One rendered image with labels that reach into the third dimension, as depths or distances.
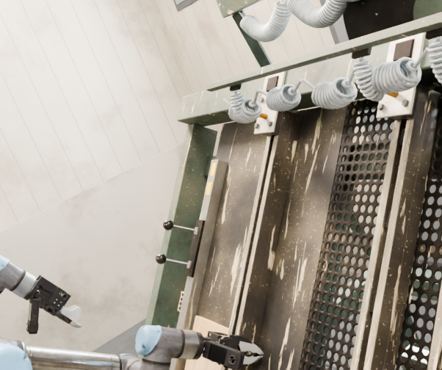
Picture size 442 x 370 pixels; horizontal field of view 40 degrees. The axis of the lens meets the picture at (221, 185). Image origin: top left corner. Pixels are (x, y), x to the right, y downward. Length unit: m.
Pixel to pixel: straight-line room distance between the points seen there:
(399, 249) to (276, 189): 0.53
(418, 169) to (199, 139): 1.17
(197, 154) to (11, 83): 3.17
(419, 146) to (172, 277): 1.24
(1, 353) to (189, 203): 1.15
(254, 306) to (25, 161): 3.76
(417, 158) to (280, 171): 0.52
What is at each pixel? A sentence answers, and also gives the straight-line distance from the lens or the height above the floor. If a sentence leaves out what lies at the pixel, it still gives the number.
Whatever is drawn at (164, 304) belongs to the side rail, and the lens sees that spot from 2.34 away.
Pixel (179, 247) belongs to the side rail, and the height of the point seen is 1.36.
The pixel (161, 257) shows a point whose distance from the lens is 2.11.
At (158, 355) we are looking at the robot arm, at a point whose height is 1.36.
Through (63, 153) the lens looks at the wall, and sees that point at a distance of 5.36.
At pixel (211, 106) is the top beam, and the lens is 2.15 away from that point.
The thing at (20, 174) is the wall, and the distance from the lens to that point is 5.28.
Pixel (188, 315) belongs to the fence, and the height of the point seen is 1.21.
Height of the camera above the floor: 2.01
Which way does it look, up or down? 12 degrees down
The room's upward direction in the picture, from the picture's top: 23 degrees counter-clockwise
